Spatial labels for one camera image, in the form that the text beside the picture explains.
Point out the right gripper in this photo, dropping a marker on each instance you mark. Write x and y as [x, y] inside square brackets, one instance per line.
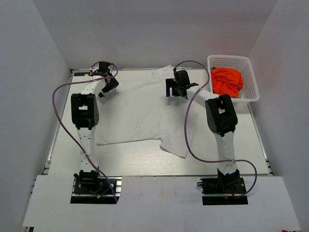
[171, 83]

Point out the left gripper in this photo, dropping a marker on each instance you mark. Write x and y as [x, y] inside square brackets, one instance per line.
[113, 84]

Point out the white t shirt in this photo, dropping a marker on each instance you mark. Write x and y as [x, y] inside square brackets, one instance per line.
[138, 110]

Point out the orange t shirt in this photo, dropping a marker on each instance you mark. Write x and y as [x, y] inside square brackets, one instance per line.
[226, 81]

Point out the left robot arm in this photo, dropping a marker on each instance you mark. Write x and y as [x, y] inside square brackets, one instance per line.
[85, 115]

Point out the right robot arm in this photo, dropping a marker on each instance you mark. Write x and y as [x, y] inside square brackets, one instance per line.
[221, 120]

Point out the blue label sticker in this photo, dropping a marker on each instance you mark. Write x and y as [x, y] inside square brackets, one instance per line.
[81, 73]

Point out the white plastic basket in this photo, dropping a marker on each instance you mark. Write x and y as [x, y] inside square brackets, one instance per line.
[249, 92]

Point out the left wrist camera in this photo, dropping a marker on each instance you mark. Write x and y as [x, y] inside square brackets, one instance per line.
[96, 71]

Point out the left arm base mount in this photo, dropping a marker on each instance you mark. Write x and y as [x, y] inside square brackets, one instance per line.
[96, 193]

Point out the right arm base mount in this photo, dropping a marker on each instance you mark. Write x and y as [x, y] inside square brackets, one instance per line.
[213, 194]

